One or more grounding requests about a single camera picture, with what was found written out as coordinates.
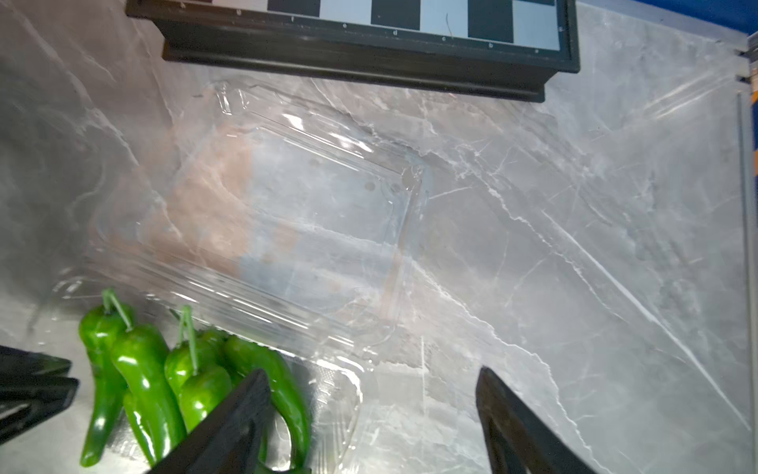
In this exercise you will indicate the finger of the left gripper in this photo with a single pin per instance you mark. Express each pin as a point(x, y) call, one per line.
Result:
point(17, 362)
point(29, 400)

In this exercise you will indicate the black white checkerboard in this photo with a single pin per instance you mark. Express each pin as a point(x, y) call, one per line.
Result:
point(501, 49)

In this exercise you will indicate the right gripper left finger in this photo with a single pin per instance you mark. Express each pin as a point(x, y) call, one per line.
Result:
point(229, 439)

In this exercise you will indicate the green peppers bunch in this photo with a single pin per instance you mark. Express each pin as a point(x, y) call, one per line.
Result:
point(167, 392)

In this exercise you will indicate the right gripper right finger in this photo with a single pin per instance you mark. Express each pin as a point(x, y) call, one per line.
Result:
point(517, 440)

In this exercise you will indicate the clear clamshell container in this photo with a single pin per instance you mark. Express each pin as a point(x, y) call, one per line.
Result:
point(280, 221)

